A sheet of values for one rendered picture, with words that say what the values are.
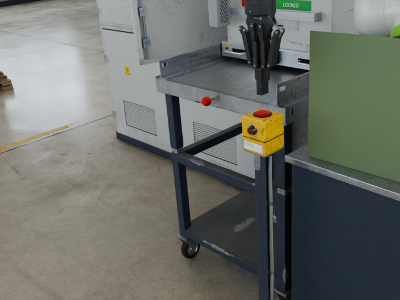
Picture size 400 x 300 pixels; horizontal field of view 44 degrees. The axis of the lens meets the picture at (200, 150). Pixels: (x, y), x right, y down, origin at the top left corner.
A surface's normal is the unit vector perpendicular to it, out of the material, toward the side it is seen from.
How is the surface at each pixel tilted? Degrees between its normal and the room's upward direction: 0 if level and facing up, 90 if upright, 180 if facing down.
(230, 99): 90
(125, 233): 0
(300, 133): 90
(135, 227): 0
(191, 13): 90
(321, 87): 90
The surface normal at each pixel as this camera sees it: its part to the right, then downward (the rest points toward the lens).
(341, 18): 0.69, 0.25
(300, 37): -0.72, 0.33
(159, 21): 0.41, 0.34
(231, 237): -0.07, -0.91
